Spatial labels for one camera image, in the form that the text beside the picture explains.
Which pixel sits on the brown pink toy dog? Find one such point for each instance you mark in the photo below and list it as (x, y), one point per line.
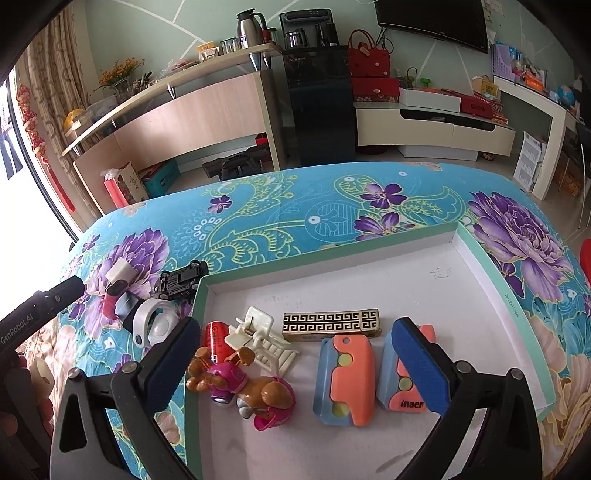
(221, 378)

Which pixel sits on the yellow flowers in vase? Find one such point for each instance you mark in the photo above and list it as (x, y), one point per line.
(120, 76)

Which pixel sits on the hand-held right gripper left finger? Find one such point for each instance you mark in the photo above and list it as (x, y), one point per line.
(178, 364)

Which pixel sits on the black water dispenser cabinet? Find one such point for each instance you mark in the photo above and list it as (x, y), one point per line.
(318, 106)

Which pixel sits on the teal white box lid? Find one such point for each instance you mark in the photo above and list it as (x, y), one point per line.
(369, 277)

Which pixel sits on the red tissue package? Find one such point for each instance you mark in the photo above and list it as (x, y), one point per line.
(113, 191)

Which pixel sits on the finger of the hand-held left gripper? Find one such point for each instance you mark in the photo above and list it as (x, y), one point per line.
(67, 290)

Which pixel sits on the red gift box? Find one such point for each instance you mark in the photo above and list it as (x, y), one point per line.
(376, 90)

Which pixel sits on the red handbag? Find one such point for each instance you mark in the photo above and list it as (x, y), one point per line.
(369, 57)

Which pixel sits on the hanging dark clothes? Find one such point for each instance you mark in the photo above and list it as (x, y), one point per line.
(9, 147)

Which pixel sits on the light wooden bar counter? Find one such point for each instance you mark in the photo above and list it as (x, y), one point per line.
(207, 110)

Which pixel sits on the blue plastic crate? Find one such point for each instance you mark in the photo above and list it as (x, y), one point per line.
(161, 182)

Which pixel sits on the yellow item in clear tub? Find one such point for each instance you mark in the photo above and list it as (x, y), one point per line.
(74, 120)

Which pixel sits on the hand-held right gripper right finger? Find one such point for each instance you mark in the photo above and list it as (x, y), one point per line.
(420, 364)

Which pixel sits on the black power adapter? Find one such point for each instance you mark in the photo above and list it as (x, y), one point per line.
(128, 307)

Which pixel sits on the cream plastic holder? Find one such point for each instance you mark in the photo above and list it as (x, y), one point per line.
(277, 355)

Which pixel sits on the white television stand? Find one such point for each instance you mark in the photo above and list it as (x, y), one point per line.
(429, 129)

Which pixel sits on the black toy car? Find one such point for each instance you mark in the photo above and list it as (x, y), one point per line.
(178, 279)

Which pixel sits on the white desk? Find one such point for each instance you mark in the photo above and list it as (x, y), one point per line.
(531, 92)

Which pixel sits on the patterned curtain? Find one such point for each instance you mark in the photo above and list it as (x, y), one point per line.
(60, 78)

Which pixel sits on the red white bottle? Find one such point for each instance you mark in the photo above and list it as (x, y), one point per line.
(217, 339)

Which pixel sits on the flat white box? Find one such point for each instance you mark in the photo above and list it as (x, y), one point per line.
(429, 99)

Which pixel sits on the wall television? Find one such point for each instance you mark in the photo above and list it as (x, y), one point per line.
(429, 21)

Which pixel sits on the printed blue orange toy knife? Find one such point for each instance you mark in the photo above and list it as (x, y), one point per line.
(390, 392)

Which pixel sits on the small globe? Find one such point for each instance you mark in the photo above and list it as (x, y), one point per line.
(565, 95)

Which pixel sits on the steel thermos jug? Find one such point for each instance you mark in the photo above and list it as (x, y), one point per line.
(249, 27)

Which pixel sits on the black gold patterned box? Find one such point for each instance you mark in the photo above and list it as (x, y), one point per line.
(332, 323)

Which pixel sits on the plain blue orange toy knife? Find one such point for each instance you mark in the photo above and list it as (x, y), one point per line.
(351, 378)

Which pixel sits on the white wall charger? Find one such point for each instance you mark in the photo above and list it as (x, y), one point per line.
(121, 270)

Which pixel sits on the beige paper box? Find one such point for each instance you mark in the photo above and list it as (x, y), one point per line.
(136, 182)

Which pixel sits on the dark red case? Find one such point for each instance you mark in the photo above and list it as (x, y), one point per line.
(262, 141)

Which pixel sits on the pink plastic toy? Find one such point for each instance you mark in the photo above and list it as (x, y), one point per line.
(110, 304)

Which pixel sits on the red knot ornament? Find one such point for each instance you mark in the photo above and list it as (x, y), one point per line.
(39, 134)

